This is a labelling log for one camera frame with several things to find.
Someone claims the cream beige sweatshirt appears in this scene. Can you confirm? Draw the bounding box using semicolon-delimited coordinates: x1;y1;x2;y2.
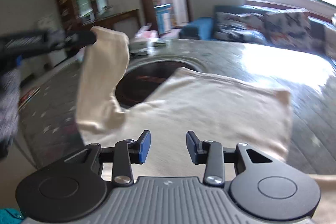
75;25;336;224

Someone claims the grey knitted sleeve forearm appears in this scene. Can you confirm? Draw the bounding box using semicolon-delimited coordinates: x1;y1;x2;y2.
0;68;21;160

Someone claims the dark wooden sideboard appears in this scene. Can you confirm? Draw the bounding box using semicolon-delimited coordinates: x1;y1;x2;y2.
77;9;141;39

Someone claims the white tissue box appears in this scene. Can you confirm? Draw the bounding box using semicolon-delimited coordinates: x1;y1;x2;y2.
129;24;159;54

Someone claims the round black induction cooktop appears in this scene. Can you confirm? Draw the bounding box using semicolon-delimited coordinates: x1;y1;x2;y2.
115;60;204;109

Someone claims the green card stack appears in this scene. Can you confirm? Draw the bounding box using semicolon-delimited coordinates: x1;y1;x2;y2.
151;39;169;48

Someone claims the blue white toy cabinet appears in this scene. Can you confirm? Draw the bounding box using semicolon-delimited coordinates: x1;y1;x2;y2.
154;3;173;35

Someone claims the butterfly pillow lying left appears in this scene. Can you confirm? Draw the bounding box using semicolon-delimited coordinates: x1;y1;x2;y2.
214;12;268;45

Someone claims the butterfly pillow upright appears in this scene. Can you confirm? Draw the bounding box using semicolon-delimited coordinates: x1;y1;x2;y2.
264;9;313;50

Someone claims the blue corner sofa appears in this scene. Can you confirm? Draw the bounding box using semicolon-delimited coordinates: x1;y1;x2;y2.
179;6;335;59

